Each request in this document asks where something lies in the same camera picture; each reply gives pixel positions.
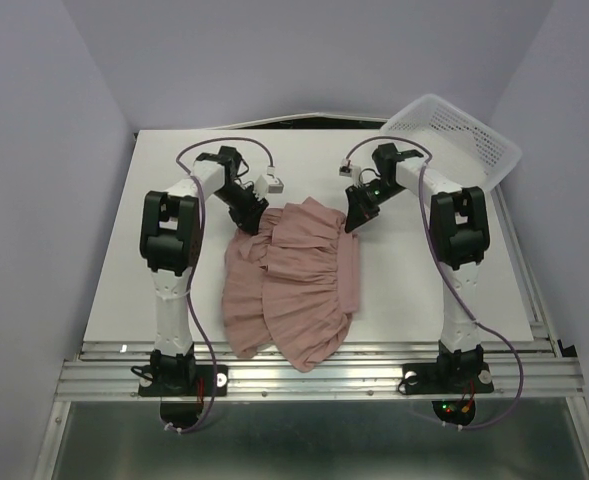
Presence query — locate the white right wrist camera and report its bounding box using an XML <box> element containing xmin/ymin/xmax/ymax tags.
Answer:
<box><xmin>338</xmin><ymin>158</ymin><xmax>364</xmax><ymax>187</ymax></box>

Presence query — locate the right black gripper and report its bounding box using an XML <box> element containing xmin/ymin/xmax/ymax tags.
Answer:
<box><xmin>343</xmin><ymin>178</ymin><xmax>405</xmax><ymax>232</ymax></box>

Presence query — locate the aluminium rail frame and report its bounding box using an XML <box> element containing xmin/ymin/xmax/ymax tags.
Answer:
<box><xmin>34</xmin><ymin>187</ymin><xmax>589</xmax><ymax>479</ymax></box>

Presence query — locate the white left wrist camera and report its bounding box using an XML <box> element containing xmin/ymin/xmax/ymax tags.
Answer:
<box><xmin>253</xmin><ymin>174</ymin><xmax>284</xmax><ymax>199</ymax></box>

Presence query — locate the pink skirt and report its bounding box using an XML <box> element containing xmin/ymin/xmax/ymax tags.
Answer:
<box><xmin>222</xmin><ymin>198</ymin><xmax>360</xmax><ymax>373</ymax></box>

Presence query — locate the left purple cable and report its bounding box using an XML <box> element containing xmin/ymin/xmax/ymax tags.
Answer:
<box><xmin>166</xmin><ymin>135</ymin><xmax>278</xmax><ymax>435</ymax></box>

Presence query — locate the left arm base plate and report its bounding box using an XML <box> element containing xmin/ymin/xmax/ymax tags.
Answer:
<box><xmin>130</xmin><ymin>364</ymin><xmax>229</xmax><ymax>399</ymax></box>

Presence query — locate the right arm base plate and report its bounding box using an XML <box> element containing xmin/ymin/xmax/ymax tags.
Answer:
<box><xmin>397</xmin><ymin>362</ymin><xmax>495</xmax><ymax>396</ymax></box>

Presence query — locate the purple cable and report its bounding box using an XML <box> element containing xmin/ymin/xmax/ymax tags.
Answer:
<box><xmin>166</xmin><ymin>135</ymin><xmax>278</xmax><ymax>435</ymax></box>
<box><xmin>341</xmin><ymin>135</ymin><xmax>528</xmax><ymax>431</ymax></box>

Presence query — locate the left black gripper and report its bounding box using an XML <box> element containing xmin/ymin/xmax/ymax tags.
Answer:
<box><xmin>214</xmin><ymin>183</ymin><xmax>269</xmax><ymax>237</ymax></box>

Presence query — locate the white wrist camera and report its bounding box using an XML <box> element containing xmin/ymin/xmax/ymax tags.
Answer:
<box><xmin>338</xmin><ymin>158</ymin><xmax>364</xmax><ymax>187</ymax></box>
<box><xmin>253</xmin><ymin>174</ymin><xmax>284</xmax><ymax>199</ymax></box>

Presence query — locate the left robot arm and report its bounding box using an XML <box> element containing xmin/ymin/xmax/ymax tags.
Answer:
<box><xmin>131</xmin><ymin>145</ymin><xmax>268</xmax><ymax>397</ymax></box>

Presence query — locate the white plastic basket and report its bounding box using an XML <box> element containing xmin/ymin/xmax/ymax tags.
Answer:
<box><xmin>380</xmin><ymin>94</ymin><xmax>522</xmax><ymax>192</ymax></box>

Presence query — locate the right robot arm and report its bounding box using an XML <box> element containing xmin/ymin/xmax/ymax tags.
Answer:
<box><xmin>339</xmin><ymin>135</ymin><xmax>490</xmax><ymax>395</ymax></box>

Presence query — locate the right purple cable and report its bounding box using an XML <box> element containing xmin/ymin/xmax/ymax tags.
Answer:
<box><xmin>341</xmin><ymin>135</ymin><xmax>528</xmax><ymax>431</ymax></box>

